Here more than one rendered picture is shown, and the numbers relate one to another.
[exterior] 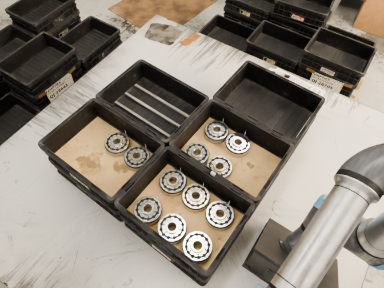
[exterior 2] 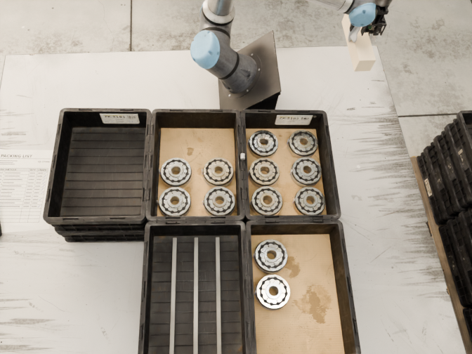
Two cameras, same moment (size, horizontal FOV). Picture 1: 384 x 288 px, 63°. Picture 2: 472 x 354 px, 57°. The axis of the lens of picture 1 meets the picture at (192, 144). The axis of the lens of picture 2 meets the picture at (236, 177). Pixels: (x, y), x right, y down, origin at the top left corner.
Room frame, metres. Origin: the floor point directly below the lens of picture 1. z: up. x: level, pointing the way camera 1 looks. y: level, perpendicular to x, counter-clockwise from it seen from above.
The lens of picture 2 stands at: (1.00, 0.38, 2.17)
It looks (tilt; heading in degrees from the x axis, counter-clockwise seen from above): 65 degrees down; 225
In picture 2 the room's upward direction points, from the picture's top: 9 degrees clockwise
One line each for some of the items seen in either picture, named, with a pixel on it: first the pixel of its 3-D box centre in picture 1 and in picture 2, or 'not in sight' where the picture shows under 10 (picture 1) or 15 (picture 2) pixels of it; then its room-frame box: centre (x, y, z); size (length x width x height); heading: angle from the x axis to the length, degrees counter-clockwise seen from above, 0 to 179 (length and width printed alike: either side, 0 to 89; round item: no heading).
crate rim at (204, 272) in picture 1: (184, 204); (288, 162); (0.42, 0.02, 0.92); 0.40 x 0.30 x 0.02; 55
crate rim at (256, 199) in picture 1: (231, 146); (196, 162); (0.66, -0.15, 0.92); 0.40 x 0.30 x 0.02; 55
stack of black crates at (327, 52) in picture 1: (327, 74); not in sight; (1.66, -0.94, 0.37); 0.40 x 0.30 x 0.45; 59
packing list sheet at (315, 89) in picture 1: (290, 89); (19, 188); (1.18, -0.52, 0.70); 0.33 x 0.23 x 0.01; 59
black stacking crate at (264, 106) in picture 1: (266, 107); (104, 169); (0.91, -0.32, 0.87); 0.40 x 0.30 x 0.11; 55
